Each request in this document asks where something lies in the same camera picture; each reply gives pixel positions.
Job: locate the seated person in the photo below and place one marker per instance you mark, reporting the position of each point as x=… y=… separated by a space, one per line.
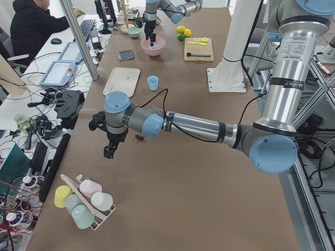
x=32 y=25

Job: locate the teach pendant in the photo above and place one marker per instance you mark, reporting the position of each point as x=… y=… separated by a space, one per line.
x=71 y=52
x=58 y=74

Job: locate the mint green bowl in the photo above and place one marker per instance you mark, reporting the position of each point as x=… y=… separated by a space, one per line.
x=134 y=32

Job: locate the white plastic cup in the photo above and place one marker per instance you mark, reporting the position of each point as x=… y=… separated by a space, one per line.
x=102 y=201

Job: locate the teach pendant near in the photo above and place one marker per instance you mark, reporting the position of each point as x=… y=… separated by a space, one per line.
x=58 y=74

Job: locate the yellow lemon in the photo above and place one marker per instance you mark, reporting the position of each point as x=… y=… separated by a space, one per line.
x=187 y=33
x=180 y=29

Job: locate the pink plastic cup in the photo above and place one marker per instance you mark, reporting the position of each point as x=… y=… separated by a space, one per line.
x=89 y=187

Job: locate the black computer mouse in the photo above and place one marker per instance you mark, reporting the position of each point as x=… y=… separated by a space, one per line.
x=55 y=41

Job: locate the white wire cup rack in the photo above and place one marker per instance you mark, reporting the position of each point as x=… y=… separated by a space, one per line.
x=100 y=216

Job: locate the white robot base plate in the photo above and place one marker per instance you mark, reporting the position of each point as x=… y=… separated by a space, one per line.
x=226 y=77

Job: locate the grey folded cloth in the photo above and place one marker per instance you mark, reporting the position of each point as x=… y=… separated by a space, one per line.
x=126 y=55

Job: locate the mint plastic cup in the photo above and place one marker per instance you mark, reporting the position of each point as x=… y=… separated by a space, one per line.
x=82 y=216

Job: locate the wooden cup tree stand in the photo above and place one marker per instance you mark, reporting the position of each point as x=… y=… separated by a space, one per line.
x=125 y=27

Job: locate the cream rabbit tray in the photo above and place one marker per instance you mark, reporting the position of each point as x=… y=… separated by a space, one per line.
x=122 y=79

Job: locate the pink bowl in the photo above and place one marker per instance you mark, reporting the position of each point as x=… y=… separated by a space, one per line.
x=154 y=52

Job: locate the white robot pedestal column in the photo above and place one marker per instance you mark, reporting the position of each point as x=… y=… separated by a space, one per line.
x=243 y=18

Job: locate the wooden cutting board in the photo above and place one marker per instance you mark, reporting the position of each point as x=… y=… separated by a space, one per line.
x=198 y=49

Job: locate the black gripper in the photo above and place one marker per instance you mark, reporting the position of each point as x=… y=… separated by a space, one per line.
x=115 y=137
x=149 y=26

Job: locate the black keyboard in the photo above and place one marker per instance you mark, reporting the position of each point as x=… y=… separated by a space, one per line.
x=86 y=26

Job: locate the aluminium frame post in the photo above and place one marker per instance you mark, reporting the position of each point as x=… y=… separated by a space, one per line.
x=75 y=28

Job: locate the yellow plastic cup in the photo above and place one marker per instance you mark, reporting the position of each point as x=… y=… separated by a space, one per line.
x=61 y=193

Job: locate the light blue plastic cup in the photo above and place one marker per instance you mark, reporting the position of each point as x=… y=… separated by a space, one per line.
x=153 y=82

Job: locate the yellow lemon far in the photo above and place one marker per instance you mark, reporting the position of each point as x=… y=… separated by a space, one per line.
x=180 y=29

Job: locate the teach pendant far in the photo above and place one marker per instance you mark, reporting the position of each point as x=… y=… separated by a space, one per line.
x=71 y=52

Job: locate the yellow plastic knife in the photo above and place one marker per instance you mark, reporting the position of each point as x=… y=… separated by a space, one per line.
x=197 y=43

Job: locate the yellow lemon near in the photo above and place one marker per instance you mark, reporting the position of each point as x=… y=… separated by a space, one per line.
x=187 y=33

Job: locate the grey plastic cup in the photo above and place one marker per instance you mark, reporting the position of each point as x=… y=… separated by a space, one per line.
x=71 y=202

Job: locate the green lime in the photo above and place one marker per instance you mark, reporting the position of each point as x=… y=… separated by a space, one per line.
x=180 y=37

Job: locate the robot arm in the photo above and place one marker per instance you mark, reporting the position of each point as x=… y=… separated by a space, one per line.
x=175 y=13
x=168 y=82

